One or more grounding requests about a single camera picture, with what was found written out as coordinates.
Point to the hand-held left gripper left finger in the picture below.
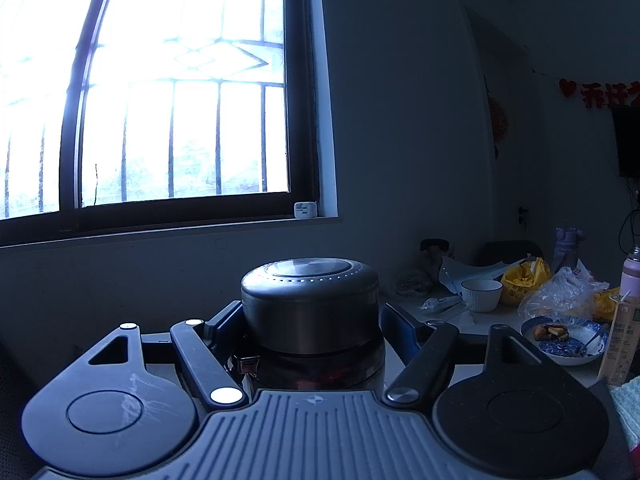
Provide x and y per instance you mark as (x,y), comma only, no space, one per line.
(227,317)

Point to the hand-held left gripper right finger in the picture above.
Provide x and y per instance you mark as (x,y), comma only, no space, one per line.
(400,330)

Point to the white squeeze tube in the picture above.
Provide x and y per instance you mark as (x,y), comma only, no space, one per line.
(441,303)

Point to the dark jar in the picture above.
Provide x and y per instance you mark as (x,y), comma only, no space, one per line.
(434,252)

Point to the white paper bag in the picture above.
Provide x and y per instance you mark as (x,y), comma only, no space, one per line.
(462,271)

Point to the white ribbed bowl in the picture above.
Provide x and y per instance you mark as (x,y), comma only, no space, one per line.
(481,294)

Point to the small white sill device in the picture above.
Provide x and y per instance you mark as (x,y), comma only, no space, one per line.
(305,209)

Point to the dark chair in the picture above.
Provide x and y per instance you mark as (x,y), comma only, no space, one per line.
(510,252)

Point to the yellow plastic bag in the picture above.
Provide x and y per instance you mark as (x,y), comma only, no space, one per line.
(525,277)

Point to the food leftovers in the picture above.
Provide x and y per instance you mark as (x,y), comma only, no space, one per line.
(550,331)

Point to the blue patterned plate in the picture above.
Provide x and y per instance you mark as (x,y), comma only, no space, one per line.
(565,346)

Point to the clear plastic bag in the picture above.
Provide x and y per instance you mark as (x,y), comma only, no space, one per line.
(565,292)

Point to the purple water bottle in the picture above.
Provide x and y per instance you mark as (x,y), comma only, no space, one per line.
(567,245)

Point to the metal spoon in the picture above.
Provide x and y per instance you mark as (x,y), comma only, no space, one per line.
(592,342)

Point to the beige carton box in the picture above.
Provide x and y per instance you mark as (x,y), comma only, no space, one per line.
(622,340)

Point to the pink water bottle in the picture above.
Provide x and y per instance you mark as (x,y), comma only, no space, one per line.
(631,272)

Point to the dark framed window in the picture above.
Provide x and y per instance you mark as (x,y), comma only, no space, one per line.
(150,90)

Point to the teal towel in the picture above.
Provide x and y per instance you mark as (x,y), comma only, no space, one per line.
(627,407)

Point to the wall socket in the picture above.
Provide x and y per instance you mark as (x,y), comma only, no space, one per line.
(523,216)

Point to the red hanging wall ornament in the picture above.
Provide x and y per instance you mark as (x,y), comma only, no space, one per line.
(498,120)

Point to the black wall television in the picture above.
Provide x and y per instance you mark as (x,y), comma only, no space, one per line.
(627,142)

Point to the red wall banner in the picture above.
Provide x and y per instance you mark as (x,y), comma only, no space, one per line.
(600,94)

